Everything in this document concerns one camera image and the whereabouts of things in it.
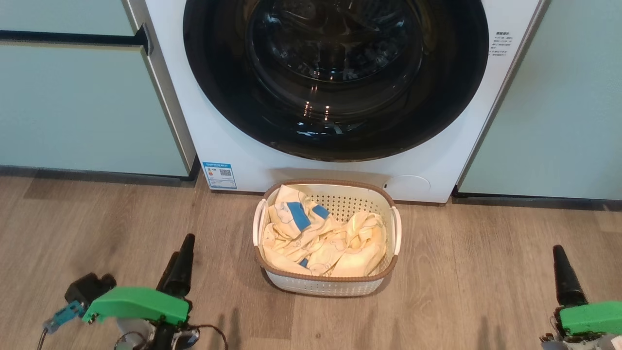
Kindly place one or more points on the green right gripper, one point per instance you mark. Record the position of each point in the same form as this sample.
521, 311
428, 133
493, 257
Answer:
593, 318

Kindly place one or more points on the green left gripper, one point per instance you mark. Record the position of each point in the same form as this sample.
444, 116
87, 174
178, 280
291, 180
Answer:
136, 304

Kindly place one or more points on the cream garment with blue patches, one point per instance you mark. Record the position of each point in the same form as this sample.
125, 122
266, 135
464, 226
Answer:
291, 233

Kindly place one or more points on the black round glass washer door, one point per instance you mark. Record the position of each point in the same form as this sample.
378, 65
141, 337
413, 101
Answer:
335, 73

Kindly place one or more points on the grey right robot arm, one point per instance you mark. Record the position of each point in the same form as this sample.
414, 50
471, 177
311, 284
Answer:
583, 342

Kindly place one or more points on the white front-load washing machine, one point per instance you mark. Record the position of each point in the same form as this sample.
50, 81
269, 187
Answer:
233, 146

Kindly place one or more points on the pale green cabinet panel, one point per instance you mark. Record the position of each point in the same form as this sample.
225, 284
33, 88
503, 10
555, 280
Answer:
559, 112

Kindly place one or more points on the dark kick board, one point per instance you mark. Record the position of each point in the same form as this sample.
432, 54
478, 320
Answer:
534, 200
87, 175

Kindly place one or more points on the blue energy label sticker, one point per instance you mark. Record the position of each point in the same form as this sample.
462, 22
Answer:
219, 175

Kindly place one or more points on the white laundry basket brown rim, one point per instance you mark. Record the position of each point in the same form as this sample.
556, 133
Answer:
335, 287

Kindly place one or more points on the grey cabinet side panel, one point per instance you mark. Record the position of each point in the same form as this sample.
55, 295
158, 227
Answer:
167, 97

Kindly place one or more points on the round white filter cover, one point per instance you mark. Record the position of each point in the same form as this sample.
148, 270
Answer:
408, 187

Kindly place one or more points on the pale green drawer front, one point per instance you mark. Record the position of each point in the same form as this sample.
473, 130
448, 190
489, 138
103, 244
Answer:
63, 14

